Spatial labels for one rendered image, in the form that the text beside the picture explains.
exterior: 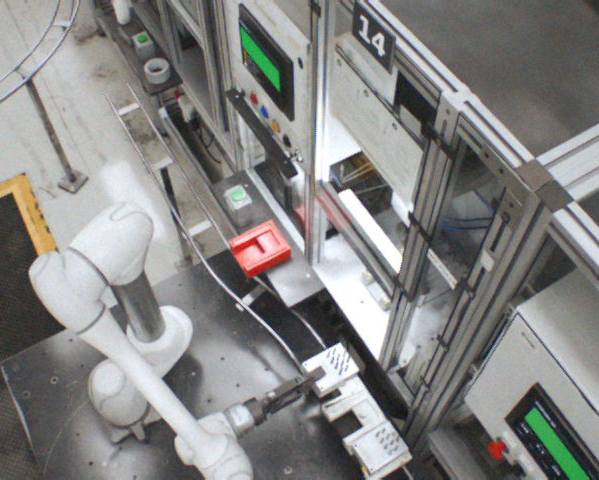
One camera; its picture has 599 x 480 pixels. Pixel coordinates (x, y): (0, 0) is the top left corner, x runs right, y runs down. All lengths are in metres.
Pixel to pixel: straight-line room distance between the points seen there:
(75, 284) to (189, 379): 0.83
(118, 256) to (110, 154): 2.20
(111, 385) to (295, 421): 0.59
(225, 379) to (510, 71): 1.46
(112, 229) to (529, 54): 0.96
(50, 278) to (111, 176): 2.14
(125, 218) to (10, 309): 1.85
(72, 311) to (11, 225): 2.10
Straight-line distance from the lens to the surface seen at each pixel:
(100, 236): 1.59
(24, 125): 4.07
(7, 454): 3.14
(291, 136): 1.78
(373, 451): 1.95
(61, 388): 2.39
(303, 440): 2.20
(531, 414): 1.30
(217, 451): 1.67
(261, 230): 2.19
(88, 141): 3.85
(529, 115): 1.14
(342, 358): 1.91
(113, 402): 2.06
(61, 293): 1.56
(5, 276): 3.50
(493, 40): 1.25
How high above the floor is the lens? 2.81
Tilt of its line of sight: 58 degrees down
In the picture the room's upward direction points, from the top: 1 degrees counter-clockwise
